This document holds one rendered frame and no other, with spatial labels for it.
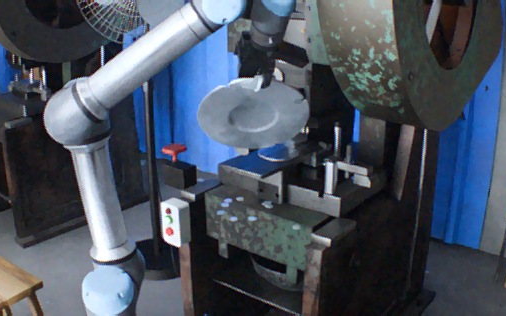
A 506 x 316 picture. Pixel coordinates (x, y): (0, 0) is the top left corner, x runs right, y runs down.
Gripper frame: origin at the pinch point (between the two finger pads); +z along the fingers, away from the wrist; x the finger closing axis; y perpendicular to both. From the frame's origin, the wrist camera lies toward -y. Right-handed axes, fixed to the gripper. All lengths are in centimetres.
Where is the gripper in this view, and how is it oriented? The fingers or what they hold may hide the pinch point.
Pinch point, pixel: (259, 85)
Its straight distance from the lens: 141.7
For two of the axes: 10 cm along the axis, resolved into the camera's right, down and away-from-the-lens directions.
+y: -9.7, 0.7, -2.2
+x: 1.6, 8.9, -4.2
